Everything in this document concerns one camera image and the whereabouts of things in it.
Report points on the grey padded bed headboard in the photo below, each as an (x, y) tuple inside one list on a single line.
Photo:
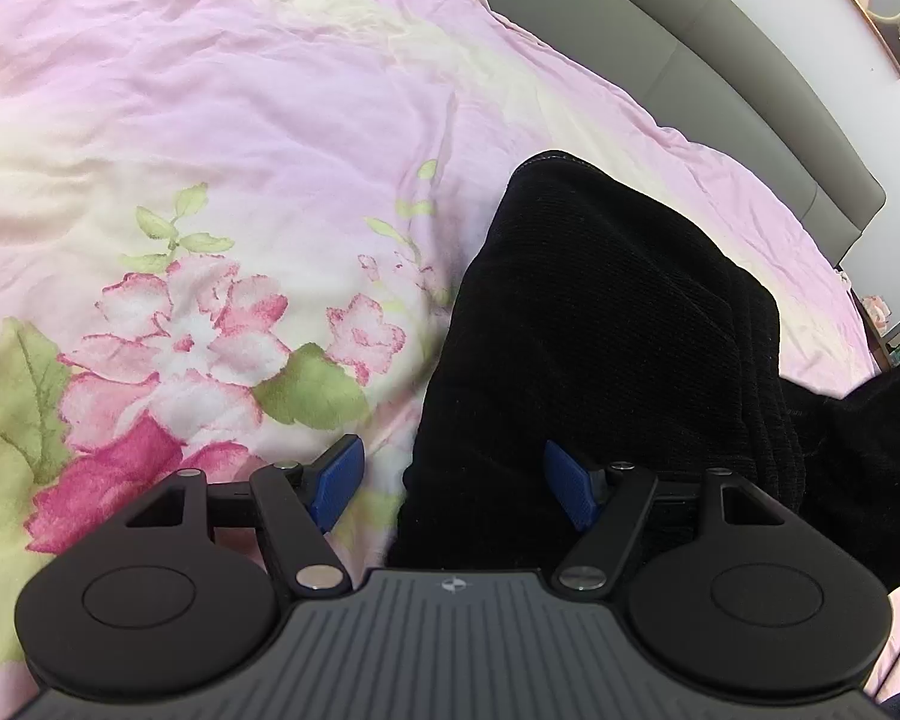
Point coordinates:
[(720, 30)]

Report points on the pink floral blanket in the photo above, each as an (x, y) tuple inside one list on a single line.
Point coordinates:
[(195, 127)]

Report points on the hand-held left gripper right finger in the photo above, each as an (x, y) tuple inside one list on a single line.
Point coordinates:
[(570, 486)]

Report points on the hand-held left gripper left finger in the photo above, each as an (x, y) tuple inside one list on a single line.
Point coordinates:
[(337, 481)]

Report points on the pink tissue box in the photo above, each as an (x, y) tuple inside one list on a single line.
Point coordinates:
[(874, 311)]

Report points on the black pants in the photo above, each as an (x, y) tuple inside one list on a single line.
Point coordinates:
[(607, 330)]

